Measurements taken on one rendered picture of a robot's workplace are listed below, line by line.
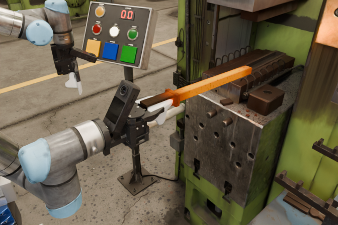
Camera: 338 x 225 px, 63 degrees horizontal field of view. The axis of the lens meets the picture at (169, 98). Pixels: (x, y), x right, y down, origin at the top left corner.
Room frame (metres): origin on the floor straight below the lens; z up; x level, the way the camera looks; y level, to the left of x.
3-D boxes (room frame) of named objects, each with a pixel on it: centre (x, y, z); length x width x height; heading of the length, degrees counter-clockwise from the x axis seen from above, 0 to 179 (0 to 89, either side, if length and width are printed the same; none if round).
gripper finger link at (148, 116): (0.54, 0.05, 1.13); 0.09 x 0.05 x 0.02; 129
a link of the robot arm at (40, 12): (0.94, 0.47, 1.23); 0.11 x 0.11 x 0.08; 34
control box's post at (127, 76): (1.35, 0.22, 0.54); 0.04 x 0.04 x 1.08; 41
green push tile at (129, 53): (1.20, 0.19, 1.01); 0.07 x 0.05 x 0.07; 66
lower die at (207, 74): (1.13, -0.36, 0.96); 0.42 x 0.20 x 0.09; 131
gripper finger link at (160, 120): (0.57, 0.02, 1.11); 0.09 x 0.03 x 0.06; 129
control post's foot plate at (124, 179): (1.36, 0.22, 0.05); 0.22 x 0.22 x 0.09; 41
